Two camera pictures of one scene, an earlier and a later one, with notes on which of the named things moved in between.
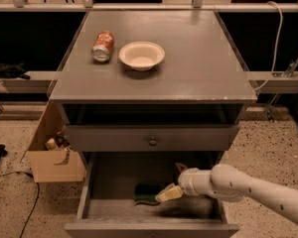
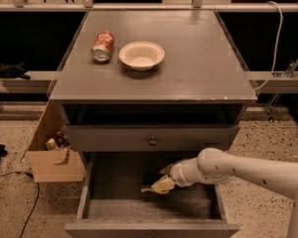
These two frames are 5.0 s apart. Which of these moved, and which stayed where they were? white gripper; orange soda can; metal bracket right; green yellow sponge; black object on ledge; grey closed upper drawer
Moved: white gripper; green yellow sponge
Stayed: grey closed upper drawer; orange soda can; metal bracket right; black object on ledge
